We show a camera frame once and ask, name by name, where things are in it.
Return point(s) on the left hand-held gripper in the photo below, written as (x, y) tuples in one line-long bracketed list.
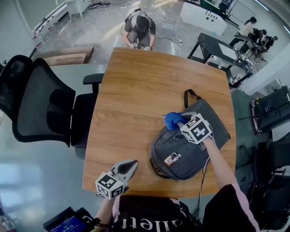
[(109, 184)]

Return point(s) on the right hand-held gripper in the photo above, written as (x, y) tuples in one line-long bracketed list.
[(197, 130)]

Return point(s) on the blue cloth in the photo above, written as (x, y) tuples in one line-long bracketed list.
[(172, 120)]

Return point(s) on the grey backpack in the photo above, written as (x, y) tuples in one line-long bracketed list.
[(181, 147)]

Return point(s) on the person's left forearm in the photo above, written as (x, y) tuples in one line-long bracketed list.
[(106, 208)]

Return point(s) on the person's right forearm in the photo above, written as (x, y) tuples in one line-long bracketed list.
[(217, 165)]

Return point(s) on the person's black shirt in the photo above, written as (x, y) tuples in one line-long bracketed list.
[(158, 215)]

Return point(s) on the white bottle red label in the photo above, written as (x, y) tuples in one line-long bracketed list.
[(209, 60), (235, 79)]

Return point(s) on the black light stand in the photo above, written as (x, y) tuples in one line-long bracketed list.
[(258, 116)]

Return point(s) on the white tray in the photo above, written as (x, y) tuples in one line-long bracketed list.
[(226, 51)]

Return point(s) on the black tablet blue screen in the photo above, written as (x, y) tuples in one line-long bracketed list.
[(68, 223)]

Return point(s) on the black two-tier table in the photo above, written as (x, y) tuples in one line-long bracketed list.
[(210, 43)]

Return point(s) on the large black equipment case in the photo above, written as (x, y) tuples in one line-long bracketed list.
[(274, 102)]

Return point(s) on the black mesh office chair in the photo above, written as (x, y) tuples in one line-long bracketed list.
[(272, 204), (45, 106), (272, 156)]

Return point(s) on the small wooden work table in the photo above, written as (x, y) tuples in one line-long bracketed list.
[(256, 53)]

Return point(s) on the dark round disc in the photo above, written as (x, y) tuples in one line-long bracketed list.
[(241, 37)]

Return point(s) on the white counter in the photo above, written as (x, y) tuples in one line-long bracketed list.
[(199, 15)]

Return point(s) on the white whiteboard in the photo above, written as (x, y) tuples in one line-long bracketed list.
[(243, 11)]

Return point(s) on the wooden boards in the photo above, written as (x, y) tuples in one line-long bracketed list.
[(68, 55)]

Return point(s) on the small white cabinet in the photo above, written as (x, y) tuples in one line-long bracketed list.
[(77, 6)]

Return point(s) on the long white low shelf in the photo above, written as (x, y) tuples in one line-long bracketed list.
[(54, 13)]

